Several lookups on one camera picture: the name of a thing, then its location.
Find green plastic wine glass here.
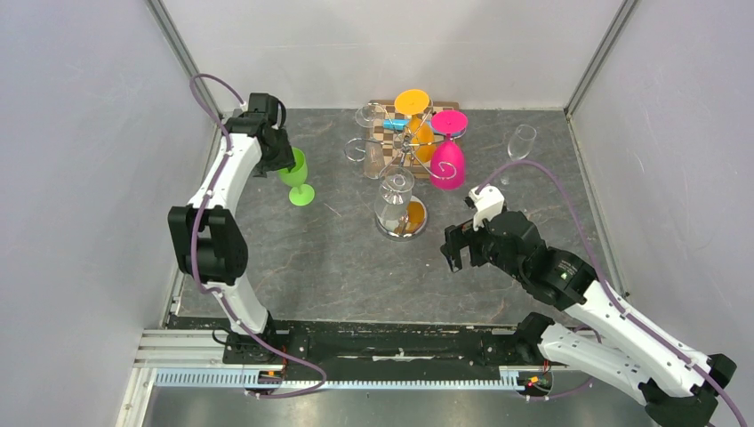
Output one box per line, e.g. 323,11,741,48
277,148,316,206

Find chrome wine glass rack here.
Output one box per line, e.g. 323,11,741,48
344,127,467,241

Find clear wine glass front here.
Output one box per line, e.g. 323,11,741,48
373,165,414,231

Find clear wine glass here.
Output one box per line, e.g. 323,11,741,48
373,165,414,231
506,124,538,164
355,101,384,180

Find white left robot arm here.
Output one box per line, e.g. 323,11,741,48
167,93,295,363

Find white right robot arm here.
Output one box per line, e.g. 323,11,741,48
440,211,737,426

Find pink plastic wine glass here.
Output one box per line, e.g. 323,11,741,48
430,110,468,190

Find clear wine glass back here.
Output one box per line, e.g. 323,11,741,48
355,101,384,180

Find orange plastic wine glass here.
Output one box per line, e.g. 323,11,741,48
393,89,437,166

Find wooden chess board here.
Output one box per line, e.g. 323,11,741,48
368,100,460,179

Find blue cylindrical tube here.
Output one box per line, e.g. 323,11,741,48
382,119,408,133

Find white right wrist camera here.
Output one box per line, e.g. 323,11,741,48
468,185,506,231

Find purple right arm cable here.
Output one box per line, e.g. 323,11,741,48
474,159,750,427

